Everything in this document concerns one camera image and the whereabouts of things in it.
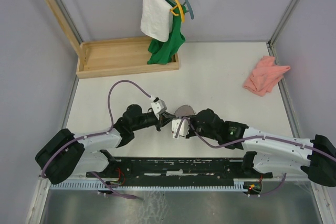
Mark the wooden rack post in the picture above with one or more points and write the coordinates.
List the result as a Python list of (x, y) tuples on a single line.
[(64, 23)]

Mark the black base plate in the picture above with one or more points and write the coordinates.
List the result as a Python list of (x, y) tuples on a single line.
[(136, 171)]

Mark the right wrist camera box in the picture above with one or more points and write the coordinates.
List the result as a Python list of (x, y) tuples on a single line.
[(180, 128)]

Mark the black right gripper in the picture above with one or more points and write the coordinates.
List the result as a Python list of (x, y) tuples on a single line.
[(190, 134)]

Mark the wooden tray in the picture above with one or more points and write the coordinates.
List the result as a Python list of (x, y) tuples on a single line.
[(118, 57)]

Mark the green garment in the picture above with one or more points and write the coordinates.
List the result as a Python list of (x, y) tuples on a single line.
[(162, 52)]

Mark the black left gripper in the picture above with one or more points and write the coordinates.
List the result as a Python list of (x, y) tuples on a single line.
[(163, 119)]

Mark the white towel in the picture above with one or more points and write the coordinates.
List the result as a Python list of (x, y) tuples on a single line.
[(156, 20)]

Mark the white slotted cable duct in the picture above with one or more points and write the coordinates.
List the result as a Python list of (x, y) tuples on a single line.
[(95, 184)]

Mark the pink cloth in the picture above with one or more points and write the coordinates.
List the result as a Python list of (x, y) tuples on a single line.
[(265, 76)]

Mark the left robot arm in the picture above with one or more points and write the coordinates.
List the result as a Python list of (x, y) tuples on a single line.
[(67, 154)]

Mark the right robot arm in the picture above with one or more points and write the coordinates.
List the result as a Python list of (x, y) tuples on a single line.
[(265, 152)]

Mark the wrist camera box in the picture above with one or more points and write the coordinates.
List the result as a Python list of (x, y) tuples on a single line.
[(180, 128), (158, 106)]

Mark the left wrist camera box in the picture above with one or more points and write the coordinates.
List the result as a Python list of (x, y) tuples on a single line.
[(158, 106)]

